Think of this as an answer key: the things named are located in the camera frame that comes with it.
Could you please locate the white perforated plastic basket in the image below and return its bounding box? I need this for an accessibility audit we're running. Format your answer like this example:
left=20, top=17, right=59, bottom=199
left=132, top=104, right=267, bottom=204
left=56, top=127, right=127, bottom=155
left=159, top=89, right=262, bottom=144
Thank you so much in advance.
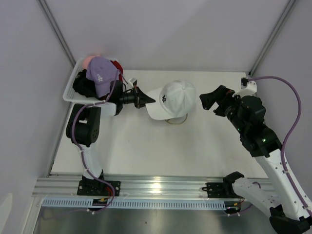
left=63, top=57, right=119, bottom=103

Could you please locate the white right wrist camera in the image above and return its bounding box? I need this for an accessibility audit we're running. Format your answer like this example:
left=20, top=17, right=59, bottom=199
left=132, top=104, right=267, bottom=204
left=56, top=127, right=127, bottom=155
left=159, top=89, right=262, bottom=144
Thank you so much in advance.
left=233, top=78, right=257, bottom=98

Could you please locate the left aluminium frame post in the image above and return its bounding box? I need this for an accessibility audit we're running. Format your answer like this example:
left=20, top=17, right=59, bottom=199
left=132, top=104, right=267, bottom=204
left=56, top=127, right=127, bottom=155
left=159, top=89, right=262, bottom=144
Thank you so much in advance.
left=36, top=0, right=76, bottom=67

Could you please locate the aluminium frame post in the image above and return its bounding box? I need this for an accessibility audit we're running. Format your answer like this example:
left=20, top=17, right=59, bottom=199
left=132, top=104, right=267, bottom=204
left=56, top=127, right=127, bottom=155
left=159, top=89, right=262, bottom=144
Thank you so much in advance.
left=36, top=0, right=76, bottom=67
left=248, top=0, right=299, bottom=77

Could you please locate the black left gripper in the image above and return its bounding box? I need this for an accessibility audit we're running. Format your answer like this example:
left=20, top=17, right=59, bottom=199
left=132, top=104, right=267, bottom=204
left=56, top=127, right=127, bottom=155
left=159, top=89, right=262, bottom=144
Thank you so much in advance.
left=119, top=86, right=155, bottom=109

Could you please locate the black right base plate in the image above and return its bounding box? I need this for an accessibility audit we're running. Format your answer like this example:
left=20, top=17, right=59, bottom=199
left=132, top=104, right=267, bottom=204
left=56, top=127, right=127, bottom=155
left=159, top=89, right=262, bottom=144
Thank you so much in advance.
left=201, top=182, right=242, bottom=198

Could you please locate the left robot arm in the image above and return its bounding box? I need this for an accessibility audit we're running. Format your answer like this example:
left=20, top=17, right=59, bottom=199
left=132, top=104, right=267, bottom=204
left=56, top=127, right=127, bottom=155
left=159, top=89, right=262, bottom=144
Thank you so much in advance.
left=66, top=79, right=156, bottom=195

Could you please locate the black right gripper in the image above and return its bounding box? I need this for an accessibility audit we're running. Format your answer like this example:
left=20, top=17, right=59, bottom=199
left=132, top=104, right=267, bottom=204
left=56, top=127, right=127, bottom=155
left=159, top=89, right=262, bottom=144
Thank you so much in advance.
left=199, top=85, right=248, bottom=135

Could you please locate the pink cap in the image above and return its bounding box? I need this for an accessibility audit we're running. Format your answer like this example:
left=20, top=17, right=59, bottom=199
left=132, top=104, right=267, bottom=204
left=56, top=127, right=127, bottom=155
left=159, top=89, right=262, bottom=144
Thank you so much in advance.
left=81, top=55, right=99, bottom=70

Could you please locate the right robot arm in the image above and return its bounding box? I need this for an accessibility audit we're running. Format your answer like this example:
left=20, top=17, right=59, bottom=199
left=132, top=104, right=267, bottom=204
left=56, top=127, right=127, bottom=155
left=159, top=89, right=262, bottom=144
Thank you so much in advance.
left=199, top=85, right=312, bottom=234

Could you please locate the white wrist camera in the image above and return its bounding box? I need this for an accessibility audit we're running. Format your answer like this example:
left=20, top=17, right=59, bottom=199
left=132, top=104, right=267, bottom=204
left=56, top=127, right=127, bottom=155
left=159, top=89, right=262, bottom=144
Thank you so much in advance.
left=128, top=78, right=137, bottom=88
left=233, top=78, right=257, bottom=98

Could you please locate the red cap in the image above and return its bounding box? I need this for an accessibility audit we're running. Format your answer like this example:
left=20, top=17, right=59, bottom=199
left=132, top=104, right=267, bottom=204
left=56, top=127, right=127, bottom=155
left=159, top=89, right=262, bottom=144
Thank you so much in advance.
left=110, top=60, right=123, bottom=82

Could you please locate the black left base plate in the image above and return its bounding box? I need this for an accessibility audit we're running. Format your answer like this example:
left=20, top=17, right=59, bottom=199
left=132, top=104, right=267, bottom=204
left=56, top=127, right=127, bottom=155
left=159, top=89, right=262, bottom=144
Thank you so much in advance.
left=77, top=177, right=113, bottom=196

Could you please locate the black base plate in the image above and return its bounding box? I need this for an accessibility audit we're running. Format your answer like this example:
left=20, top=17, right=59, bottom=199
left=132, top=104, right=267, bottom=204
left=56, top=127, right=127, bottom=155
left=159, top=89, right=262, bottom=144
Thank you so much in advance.
left=77, top=177, right=113, bottom=196
left=201, top=182, right=242, bottom=198

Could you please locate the aluminium mounting rail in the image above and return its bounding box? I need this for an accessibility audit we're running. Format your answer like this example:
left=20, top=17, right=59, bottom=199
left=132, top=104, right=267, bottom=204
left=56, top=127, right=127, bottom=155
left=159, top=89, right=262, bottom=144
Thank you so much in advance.
left=32, top=174, right=222, bottom=200

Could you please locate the purple cap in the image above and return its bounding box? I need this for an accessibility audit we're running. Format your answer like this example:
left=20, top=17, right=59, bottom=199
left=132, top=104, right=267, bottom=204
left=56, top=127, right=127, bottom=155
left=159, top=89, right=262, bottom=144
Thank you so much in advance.
left=86, top=56, right=119, bottom=98

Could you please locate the black cap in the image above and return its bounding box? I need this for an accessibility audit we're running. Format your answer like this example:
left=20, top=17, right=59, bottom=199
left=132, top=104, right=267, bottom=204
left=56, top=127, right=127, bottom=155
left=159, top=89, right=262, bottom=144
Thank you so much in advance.
left=73, top=69, right=99, bottom=100

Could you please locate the white slotted cable duct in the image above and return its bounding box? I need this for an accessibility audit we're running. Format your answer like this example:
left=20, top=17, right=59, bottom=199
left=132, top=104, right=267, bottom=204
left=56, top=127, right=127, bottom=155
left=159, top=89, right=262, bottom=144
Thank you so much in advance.
left=42, top=197, right=226, bottom=211

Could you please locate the white NY cap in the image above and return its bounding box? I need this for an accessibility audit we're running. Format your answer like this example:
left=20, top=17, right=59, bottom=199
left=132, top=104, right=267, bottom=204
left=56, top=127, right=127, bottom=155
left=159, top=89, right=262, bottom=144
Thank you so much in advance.
left=146, top=80, right=197, bottom=120

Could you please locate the right aluminium frame post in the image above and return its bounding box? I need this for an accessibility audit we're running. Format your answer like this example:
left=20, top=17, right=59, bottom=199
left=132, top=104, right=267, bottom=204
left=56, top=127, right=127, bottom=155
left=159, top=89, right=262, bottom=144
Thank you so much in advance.
left=248, top=0, right=299, bottom=77

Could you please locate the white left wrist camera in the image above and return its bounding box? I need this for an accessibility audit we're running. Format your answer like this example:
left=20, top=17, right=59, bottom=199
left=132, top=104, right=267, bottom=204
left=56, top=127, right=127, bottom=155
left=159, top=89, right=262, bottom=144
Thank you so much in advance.
left=128, top=78, right=137, bottom=88

